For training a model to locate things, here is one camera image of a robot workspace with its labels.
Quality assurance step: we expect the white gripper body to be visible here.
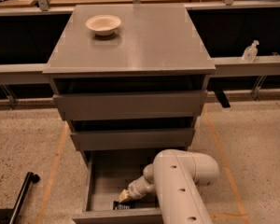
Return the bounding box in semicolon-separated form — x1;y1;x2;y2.
128;176;155;200

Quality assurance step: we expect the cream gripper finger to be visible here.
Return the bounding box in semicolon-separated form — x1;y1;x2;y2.
119;189;130;203

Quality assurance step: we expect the dark blue rxbar wrapper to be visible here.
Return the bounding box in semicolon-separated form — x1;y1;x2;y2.
113;201;135;210

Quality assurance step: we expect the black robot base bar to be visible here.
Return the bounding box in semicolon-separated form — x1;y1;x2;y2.
0;172;40;224

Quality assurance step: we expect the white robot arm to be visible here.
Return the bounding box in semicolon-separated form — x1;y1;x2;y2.
119;149;219;224

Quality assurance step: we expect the grey open bottom drawer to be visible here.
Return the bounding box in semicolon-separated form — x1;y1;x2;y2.
73;148;163;224

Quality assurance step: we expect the grey top drawer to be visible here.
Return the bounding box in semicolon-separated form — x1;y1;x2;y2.
53;91;206;120

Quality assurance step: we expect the grey drawer cabinet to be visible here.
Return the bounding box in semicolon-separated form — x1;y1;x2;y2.
43;5;216;161

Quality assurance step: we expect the white paper bowl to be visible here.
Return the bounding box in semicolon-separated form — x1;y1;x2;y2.
86;15;121;36

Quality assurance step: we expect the grey metal rail frame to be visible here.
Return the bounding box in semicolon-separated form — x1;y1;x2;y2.
0;1;280;85

